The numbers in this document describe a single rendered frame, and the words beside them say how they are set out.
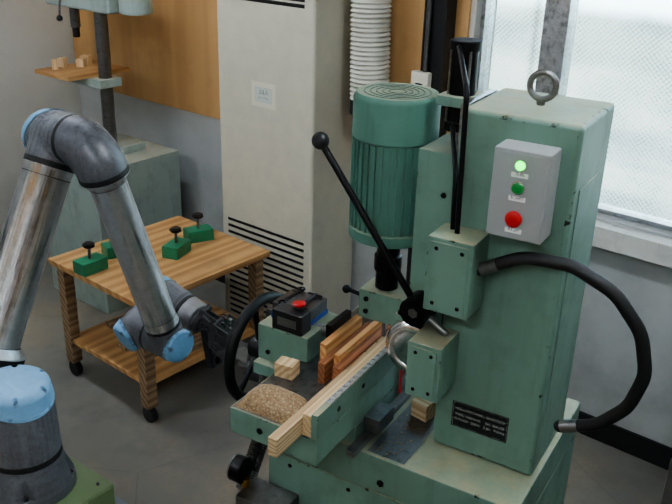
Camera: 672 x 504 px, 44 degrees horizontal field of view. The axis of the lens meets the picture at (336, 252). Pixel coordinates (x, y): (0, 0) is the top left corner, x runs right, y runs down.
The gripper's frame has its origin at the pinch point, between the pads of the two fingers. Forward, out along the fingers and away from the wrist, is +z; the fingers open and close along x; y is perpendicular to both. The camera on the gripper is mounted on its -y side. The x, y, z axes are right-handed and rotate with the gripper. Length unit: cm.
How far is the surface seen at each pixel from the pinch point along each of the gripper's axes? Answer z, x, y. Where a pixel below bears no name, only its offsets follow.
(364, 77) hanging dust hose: -50, 119, 37
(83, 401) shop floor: -78, 35, -103
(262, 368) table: 10.7, -19.8, 20.3
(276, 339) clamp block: 10.5, -17.7, 28.2
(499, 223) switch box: 44, -22, 84
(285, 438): 31, -46, 35
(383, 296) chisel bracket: 27, -9, 48
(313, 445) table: 35, -41, 32
